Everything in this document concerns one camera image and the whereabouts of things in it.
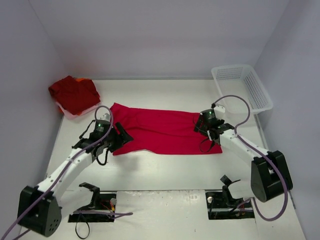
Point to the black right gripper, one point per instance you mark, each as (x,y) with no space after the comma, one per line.
(201,126)

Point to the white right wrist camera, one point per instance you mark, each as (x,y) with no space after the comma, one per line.
(219,110)

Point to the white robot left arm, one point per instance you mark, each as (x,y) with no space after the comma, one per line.
(42,208)

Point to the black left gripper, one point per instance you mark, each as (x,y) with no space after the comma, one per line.
(117,136)

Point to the white plastic basket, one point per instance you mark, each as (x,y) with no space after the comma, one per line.
(241,80)

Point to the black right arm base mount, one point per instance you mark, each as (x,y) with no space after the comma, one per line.
(222,206)

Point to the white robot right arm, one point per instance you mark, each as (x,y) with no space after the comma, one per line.
(269,172)

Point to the dark red folded t shirt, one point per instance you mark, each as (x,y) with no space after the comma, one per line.
(75,94)

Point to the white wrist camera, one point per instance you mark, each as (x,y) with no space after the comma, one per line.
(106,117)
(219,110)

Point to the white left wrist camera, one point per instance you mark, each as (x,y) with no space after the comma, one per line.
(106,117)

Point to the magenta t shirt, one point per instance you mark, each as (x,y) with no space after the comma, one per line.
(164,132)

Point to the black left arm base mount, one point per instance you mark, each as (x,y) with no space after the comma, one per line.
(100,201)

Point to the pink folded t shirt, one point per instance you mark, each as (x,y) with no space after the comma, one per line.
(71,116)

